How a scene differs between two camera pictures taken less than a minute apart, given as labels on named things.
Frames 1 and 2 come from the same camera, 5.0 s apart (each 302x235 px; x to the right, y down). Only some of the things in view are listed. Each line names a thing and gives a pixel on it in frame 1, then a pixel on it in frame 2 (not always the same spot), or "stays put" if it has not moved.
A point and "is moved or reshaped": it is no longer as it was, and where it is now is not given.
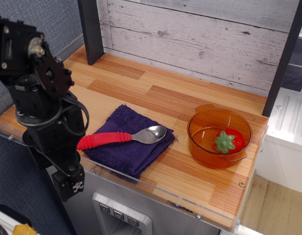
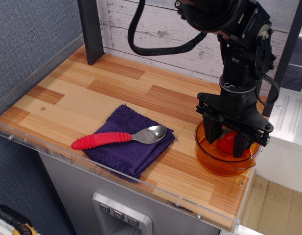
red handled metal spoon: [151, 135] stays put
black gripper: [57, 147] → [241, 115]
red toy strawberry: [229, 141] is moved or reshaped
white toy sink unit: [283, 157] stays put
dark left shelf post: [92, 29] stays put
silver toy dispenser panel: [113, 217] stays put
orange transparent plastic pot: [218, 138] is moved or reshaped
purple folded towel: [130, 158] stays put
